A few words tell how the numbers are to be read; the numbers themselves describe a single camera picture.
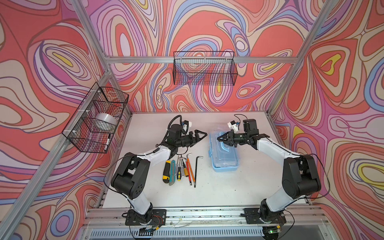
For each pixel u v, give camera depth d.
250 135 0.70
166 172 0.88
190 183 0.84
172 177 0.86
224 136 0.82
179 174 0.86
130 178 0.46
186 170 0.88
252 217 0.73
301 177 0.46
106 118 0.73
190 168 0.90
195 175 0.87
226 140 0.78
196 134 0.77
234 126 0.83
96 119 0.68
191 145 0.86
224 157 0.85
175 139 0.70
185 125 0.80
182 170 0.88
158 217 0.73
